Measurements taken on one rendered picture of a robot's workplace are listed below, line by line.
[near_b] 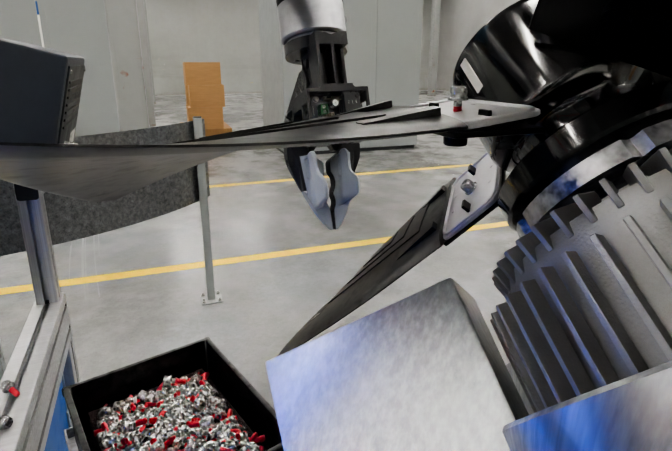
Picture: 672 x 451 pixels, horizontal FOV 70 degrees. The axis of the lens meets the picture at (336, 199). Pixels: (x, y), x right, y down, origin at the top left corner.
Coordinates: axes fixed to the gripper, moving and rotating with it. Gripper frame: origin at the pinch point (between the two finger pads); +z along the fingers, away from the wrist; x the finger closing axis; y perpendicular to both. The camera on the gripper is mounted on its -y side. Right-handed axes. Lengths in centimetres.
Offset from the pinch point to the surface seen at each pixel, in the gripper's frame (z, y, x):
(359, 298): 7.2, 11.8, -2.4
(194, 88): -208, -749, 65
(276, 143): -4.9, 33.8, -14.2
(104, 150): -5.0, 35.0, -20.5
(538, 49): -10.4, 28.9, 5.4
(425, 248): 2.8, 17.8, 1.7
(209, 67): -239, -739, 92
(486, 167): -3.4, 19.1, 8.0
